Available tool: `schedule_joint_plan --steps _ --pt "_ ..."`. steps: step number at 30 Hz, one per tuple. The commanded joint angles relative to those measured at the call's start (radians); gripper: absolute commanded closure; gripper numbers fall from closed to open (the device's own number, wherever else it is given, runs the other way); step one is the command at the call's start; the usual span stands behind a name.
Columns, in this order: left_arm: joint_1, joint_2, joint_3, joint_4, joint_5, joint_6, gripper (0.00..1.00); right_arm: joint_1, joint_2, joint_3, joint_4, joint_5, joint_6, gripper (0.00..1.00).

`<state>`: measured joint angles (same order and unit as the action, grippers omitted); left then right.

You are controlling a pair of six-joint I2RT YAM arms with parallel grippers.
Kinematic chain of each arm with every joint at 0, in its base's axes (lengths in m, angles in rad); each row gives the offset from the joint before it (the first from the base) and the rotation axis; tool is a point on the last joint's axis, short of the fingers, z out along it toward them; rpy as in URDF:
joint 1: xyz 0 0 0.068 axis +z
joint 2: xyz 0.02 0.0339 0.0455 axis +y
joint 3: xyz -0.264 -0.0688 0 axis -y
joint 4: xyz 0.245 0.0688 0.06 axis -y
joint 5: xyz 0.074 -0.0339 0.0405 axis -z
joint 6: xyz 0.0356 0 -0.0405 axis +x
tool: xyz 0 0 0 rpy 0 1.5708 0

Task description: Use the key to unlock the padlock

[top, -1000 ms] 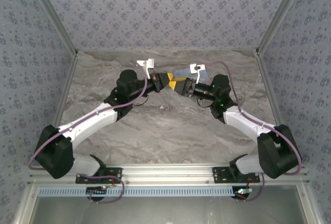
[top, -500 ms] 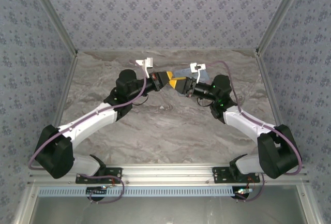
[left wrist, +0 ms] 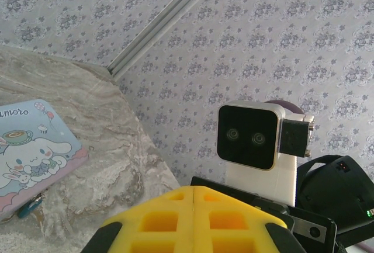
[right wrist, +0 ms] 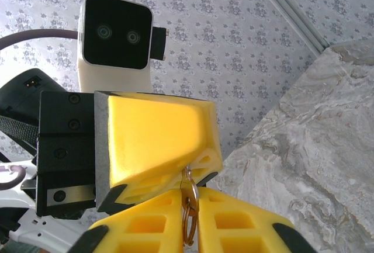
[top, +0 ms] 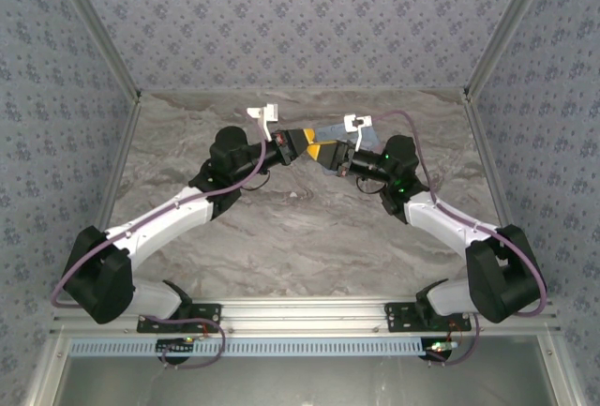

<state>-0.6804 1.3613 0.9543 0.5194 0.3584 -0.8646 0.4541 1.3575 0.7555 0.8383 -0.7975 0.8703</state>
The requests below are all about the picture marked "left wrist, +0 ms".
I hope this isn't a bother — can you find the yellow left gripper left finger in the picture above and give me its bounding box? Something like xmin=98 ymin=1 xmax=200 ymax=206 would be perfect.
xmin=84 ymin=185 xmax=195 ymax=253

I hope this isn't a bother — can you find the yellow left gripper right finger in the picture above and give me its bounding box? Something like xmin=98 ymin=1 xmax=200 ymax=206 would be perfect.
xmin=192 ymin=185 xmax=305 ymax=253

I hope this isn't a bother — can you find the teal padlock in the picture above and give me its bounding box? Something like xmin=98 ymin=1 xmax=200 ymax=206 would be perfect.
xmin=16 ymin=194 xmax=44 ymax=219

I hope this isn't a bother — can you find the blue cartoon tin box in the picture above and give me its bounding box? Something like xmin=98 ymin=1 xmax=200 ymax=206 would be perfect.
xmin=0 ymin=98 xmax=90 ymax=222

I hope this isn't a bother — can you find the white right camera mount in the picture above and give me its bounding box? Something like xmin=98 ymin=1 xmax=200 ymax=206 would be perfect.
xmin=226 ymin=112 xmax=315 ymax=207

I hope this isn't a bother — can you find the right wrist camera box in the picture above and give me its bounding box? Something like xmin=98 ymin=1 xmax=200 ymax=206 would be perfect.
xmin=216 ymin=99 xmax=316 ymax=172

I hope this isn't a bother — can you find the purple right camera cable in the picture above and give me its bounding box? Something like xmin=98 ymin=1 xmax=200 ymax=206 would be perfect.
xmin=265 ymin=99 xmax=305 ymax=117

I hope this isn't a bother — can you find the aluminium rail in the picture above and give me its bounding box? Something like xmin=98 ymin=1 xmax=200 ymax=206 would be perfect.
xmin=106 ymin=0 xmax=226 ymax=80

